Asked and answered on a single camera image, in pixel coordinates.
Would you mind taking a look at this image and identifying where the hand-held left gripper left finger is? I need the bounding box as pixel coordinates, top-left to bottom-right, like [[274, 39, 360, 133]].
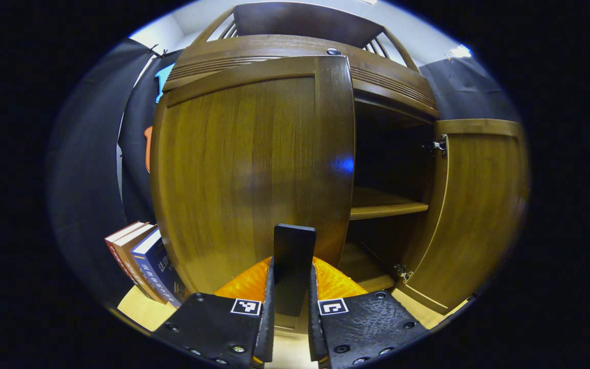
[[152, 256, 276, 368]]

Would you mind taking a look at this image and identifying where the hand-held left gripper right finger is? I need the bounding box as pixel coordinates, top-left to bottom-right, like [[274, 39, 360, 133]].
[[307, 256, 430, 369]]

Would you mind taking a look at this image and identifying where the wooden cabinet door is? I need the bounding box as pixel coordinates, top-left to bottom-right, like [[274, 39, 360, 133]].
[[150, 55, 356, 336], [391, 119, 530, 315]]

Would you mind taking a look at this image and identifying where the wooden double-door shoe cabinet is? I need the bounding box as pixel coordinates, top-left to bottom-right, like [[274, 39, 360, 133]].
[[150, 2, 530, 336]]

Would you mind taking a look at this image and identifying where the dark blue book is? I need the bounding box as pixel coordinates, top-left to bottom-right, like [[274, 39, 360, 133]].
[[131, 229, 189, 308]]

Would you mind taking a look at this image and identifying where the black backdrop cloth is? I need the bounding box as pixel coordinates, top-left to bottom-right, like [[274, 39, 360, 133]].
[[47, 38, 523, 303]]

